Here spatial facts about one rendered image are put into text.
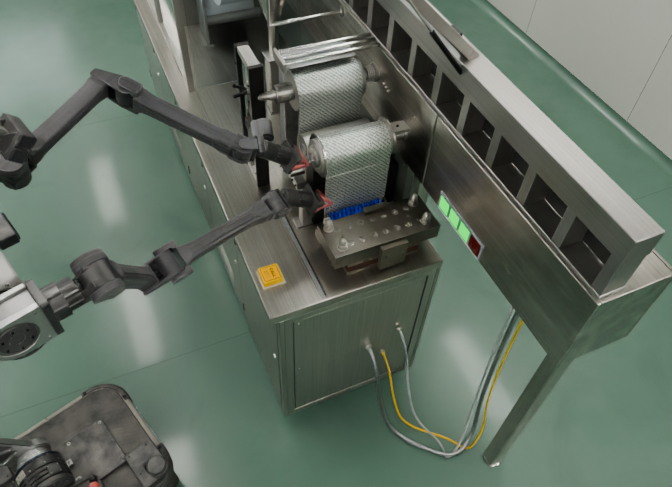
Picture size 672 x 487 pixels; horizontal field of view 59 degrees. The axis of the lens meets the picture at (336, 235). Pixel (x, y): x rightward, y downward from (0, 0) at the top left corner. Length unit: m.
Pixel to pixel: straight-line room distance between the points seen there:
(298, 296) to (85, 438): 1.07
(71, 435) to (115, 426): 0.17
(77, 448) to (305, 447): 0.92
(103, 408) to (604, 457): 2.15
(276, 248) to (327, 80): 0.61
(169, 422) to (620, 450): 2.00
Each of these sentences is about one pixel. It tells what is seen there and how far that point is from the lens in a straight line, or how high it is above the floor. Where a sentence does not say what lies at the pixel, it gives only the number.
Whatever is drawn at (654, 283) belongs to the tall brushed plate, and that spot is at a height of 1.44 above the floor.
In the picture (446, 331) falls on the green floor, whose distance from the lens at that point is 3.07.
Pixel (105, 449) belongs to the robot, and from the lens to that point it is 2.57.
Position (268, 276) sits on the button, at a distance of 2.03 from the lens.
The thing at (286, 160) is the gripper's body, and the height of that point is 1.30.
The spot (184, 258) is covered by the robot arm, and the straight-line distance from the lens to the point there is 1.75.
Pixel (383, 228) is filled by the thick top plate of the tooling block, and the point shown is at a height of 1.03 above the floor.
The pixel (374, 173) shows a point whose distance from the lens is 2.04.
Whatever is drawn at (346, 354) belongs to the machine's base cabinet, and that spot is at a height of 0.45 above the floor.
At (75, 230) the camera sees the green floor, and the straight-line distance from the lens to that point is 3.61.
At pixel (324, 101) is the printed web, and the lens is 2.07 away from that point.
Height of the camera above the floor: 2.56
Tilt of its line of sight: 49 degrees down
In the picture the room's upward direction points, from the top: 4 degrees clockwise
